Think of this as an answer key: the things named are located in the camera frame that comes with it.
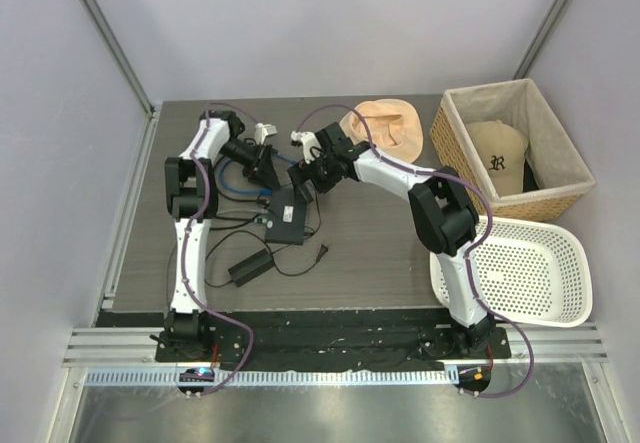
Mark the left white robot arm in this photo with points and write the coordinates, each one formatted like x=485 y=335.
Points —
x=192 y=203

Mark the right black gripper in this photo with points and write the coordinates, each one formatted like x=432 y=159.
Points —
x=301 y=175

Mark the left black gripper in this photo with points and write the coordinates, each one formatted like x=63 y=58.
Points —
x=262 y=171

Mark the white perforated plastic basket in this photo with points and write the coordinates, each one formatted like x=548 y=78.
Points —
x=535 y=273

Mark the black power adapter brick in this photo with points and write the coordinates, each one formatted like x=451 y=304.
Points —
x=251 y=267

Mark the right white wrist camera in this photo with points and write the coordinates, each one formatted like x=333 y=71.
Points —
x=309 y=144

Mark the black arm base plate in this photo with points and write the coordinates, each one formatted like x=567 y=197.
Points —
x=328 y=341

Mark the beige baseball cap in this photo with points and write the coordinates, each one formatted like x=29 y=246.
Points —
x=501 y=149

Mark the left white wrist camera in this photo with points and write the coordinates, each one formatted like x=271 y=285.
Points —
x=263 y=131

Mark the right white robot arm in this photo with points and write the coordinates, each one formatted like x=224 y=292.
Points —
x=444 y=217

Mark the peach bucket hat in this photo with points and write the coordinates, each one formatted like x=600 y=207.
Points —
x=395 y=127

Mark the black network switch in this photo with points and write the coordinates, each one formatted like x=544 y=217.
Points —
x=286 y=218

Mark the wicker basket with liner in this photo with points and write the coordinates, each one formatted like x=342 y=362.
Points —
x=555 y=174

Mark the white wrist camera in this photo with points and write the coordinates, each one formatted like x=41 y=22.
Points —
x=263 y=131
x=309 y=144

